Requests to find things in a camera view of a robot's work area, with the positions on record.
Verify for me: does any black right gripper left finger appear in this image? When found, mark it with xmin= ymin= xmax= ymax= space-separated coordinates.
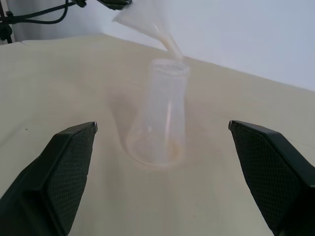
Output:
xmin=0 ymin=121 xmax=98 ymax=236

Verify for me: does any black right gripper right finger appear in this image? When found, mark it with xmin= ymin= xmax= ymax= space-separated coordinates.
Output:
xmin=228 ymin=119 xmax=315 ymax=236

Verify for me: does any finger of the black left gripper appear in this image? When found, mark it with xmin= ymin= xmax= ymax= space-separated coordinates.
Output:
xmin=97 ymin=0 xmax=133 ymax=10

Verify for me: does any translucent white funnel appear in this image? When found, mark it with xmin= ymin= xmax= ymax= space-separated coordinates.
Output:
xmin=112 ymin=4 xmax=184 ymax=60

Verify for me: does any clear plastic bottle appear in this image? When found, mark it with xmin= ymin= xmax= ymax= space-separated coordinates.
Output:
xmin=126 ymin=58 xmax=190 ymax=170

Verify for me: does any black stand clamp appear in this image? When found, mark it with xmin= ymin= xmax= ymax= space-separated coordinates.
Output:
xmin=0 ymin=11 xmax=14 ymax=45

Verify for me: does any black cable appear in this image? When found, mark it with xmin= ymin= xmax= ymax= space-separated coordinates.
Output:
xmin=0 ymin=0 xmax=87 ymax=25

